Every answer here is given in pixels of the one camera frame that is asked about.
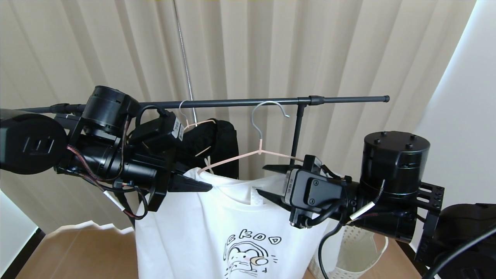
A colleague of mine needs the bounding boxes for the pink clothes hanger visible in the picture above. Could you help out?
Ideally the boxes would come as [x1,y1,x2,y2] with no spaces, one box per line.
[178,100,216,157]
[199,101,305,174]

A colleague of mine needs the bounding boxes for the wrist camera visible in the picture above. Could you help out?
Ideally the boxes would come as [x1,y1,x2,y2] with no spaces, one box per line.
[129,112,184,153]
[289,155,343,229]

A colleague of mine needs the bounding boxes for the black shorts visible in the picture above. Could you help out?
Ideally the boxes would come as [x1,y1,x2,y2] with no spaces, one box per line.
[176,119,239,179]

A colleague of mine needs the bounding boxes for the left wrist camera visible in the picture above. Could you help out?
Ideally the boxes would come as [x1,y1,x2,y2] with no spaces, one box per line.
[129,112,184,153]

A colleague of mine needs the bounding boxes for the white garment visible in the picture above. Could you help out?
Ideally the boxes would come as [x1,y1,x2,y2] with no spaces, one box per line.
[134,167,341,279]

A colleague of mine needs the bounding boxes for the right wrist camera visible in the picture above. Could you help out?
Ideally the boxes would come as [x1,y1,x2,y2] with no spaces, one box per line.
[289,155,343,229]

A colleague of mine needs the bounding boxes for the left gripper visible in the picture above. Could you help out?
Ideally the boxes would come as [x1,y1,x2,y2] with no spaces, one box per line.
[60,145,179,212]

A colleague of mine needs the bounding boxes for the white laundry basket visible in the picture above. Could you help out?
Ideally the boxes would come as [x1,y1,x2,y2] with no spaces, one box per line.
[308,225,389,279]

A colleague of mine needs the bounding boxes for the black clothes rack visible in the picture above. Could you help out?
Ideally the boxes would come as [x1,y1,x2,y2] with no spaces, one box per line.
[21,95,390,229]

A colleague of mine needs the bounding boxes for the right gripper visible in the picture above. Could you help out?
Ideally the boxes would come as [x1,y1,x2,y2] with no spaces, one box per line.
[256,164,418,244]

